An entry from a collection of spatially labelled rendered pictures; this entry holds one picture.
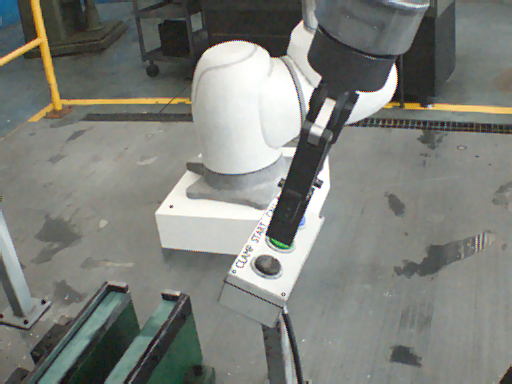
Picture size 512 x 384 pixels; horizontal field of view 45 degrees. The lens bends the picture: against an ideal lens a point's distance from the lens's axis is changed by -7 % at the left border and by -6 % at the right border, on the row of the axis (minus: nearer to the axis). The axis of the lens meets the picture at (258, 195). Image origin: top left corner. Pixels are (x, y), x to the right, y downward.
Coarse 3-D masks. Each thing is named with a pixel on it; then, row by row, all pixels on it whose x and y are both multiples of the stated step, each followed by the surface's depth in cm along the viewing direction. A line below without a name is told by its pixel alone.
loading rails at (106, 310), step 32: (128, 288) 95; (96, 320) 89; (128, 320) 95; (160, 320) 88; (192, 320) 93; (64, 352) 84; (96, 352) 87; (128, 352) 83; (160, 352) 84; (192, 352) 93
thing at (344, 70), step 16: (320, 32) 54; (320, 48) 54; (336, 48) 53; (352, 48) 53; (320, 64) 54; (336, 64) 53; (352, 64) 53; (368, 64) 53; (384, 64) 53; (336, 80) 54; (352, 80) 54; (368, 80) 54; (384, 80) 55; (320, 96) 55; (336, 96) 55; (336, 112) 55
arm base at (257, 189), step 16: (192, 160) 132; (288, 160) 129; (208, 176) 123; (224, 176) 120; (240, 176) 119; (256, 176) 120; (272, 176) 122; (192, 192) 124; (208, 192) 123; (224, 192) 122; (240, 192) 121; (256, 192) 120; (272, 192) 120; (256, 208) 119
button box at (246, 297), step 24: (264, 216) 78; (312, 216) 81; (264, 240) 75; (312, 240) 77; (240, 264) 70; (288, 264) 73; (240, 288) 69; (264, 288) 69; (288, 288) 70; (240, 312) 71; (264, 312) 70
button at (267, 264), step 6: (258, 258) 71; (264, 258) 71; (270, 258) 71; (276, 258) 72; (258, 264) 70; (264, 264) 70; (270, 264) 71; (276, 264) 71; (264, 270) 70; (270, 270) 70; (276, 270) 70
